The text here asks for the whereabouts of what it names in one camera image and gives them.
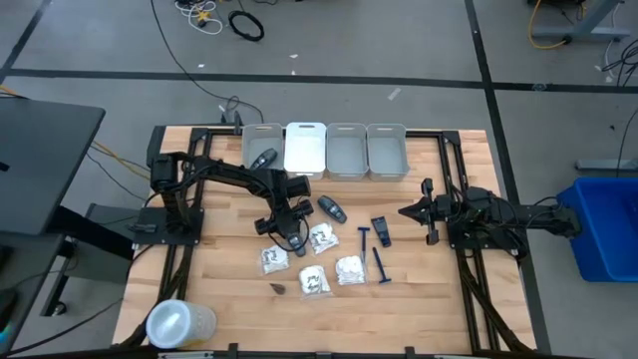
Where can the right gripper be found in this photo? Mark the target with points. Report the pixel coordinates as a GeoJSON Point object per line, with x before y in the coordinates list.
{"type": "Point", "coordinates": [429, 209]}

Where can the grey plastic storage bin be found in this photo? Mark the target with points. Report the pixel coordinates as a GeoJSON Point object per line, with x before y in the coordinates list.
{"type": "Point", "coordinates": [251, 140]}
{"type": "Point", "coordinates": [347, 154]}
{"type": "Point", "coordinates": [388, 154]}

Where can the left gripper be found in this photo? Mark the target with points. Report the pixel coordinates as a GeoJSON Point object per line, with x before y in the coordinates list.
{"type": "Point", "coordinates": [286, 212]}

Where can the blue plastic tote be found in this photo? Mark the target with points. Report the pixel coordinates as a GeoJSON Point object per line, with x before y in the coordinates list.
{"type": "Point", "coordinates": [608, 234]}

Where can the clear vanity pack bag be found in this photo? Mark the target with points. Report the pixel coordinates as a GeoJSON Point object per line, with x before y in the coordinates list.
{"type": "Point", "coordinates": [350, 270]}
{"type": "Point", "coordinates": [274, 259]}
{"type": "Point", "coordinates": [314, 281]}
{"type": "Point", "coordinates": [324, 238]}

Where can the white plastic storage bin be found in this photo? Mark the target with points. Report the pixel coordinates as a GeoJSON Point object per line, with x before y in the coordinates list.
{"type": "Point", "coordinates": [305, 149]}

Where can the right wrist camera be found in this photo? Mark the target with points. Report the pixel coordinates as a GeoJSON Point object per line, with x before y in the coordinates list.
{"type": "Point", "coordinates": [444, 207]}

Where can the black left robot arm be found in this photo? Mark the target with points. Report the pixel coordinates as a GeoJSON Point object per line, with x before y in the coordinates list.
{"type": "Point", "coordinates": [224, 174]}

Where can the clear plastic cup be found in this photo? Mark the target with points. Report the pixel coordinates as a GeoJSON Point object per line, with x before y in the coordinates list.
{"type": "Point", "coordinates": [177, 324]}

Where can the grey desk foot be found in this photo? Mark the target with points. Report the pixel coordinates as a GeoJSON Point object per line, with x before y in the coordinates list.
{"type": "Point", "coordinates": [605, 164]}

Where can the silver aluminium bar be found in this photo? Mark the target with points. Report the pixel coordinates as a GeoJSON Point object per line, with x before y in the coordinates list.
{"type": "Point", "coordinates": [184, 355]}
{"type": "Point", "coordinates": [453, 357]}

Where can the blue disposable razor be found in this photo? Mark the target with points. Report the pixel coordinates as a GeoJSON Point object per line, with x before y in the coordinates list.
{"type": "Point", "coordinates": [364, 230]}
{"type": "Point", "coordinates": [379, 264]}

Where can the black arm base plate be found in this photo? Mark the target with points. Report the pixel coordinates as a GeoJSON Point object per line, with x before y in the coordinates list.
{"type": "Point", "coordinates": [456, 239]}
{"type": "Point", "coordinates": [159, 241]}

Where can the grey desk leg frame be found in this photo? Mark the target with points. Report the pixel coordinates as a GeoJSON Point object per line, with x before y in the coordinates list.
{"type": "Point", "coordinates": [598, 34]}

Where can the black edge clamp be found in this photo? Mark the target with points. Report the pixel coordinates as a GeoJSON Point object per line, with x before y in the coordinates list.
{"type": "Point", "coordinates": [409, 352]}
{"type": "Point", "coordinates": [232, 350]}

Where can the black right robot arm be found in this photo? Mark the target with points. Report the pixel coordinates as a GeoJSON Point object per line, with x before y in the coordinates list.
{"type": "Point", "coordinates": [528, 215]}

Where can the grey monitor laptop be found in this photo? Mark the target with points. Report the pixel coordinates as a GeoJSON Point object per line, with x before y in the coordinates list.
{"type": "Point", "coordinates": [45, 164]}

